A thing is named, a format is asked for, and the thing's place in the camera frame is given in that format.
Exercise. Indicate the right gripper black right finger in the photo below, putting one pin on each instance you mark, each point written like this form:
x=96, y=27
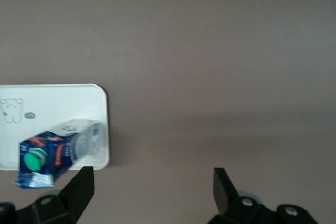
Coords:
x=225, y=197

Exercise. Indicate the blue milk carton green cap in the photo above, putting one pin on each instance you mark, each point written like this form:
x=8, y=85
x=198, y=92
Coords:
x=55, y=150

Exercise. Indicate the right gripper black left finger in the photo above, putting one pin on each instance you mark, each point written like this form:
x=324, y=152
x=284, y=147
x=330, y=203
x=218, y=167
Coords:
x=76, y=195

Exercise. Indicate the white tray with bunny print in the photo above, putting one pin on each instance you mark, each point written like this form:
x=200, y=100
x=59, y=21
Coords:
x=60, y=103

